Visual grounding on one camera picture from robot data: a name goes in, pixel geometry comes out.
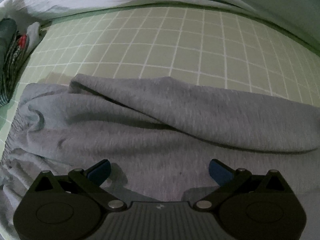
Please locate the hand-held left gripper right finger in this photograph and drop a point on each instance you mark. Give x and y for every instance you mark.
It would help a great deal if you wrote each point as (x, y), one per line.
(220, 171)

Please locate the folded plaid shirt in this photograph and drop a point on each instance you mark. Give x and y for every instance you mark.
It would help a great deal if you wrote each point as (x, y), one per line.
(10, 65)

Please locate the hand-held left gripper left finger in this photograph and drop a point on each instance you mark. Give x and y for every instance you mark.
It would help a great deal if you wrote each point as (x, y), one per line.
(100, 172)

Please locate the grey pants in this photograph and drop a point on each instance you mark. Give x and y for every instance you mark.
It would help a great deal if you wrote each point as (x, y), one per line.
(150, 130)

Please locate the white cloth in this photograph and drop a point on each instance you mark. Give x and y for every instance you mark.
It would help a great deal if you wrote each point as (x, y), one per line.
(15, 7)

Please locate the grey garment with red print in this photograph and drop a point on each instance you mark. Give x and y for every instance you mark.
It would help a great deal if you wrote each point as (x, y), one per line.
(32, 32)

